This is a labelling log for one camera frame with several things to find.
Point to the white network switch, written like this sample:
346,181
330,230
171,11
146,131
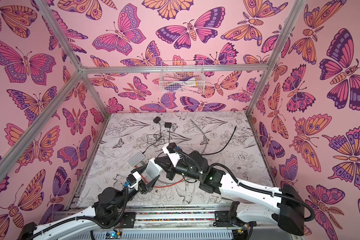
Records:
153,170
135,159

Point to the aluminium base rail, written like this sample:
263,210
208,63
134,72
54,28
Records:
177,220

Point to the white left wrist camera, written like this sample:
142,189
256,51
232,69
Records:
133,180

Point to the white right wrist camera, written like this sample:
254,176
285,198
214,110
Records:
169,150

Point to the black power adapter left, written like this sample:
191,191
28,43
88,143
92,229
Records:
157,120

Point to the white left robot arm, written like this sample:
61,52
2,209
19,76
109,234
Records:
106,213

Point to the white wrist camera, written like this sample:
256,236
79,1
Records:
133,180
169,150

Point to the wire basket on wall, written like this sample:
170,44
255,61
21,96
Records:
181,77

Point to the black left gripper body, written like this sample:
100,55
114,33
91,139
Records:
140,186

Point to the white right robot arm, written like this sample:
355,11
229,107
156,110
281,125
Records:
251,202

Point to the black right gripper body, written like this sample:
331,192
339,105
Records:
165,161

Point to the grey slotted cable duct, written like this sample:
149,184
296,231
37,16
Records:
165,235

